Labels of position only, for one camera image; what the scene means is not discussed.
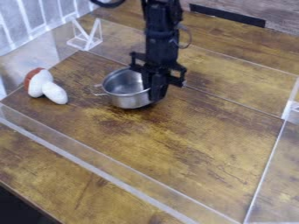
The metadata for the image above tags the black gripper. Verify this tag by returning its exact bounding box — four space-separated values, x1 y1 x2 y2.
129 52 186 102

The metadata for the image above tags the small steel pot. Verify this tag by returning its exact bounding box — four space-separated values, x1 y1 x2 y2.
89 66 153 109

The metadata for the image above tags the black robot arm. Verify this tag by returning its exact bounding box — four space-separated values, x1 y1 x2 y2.
129 0 186 102

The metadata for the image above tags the black strip on table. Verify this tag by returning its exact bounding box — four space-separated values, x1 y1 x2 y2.
189 3 266 28

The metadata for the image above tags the plush mushroom toy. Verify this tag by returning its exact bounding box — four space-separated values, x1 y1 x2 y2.
22 67 68 105

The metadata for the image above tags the clear acrylic barrier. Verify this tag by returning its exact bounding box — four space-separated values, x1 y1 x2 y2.
0 17 299 224

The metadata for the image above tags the clear acrylic triangle bracket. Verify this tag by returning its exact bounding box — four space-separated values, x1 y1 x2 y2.
66 18 102 51

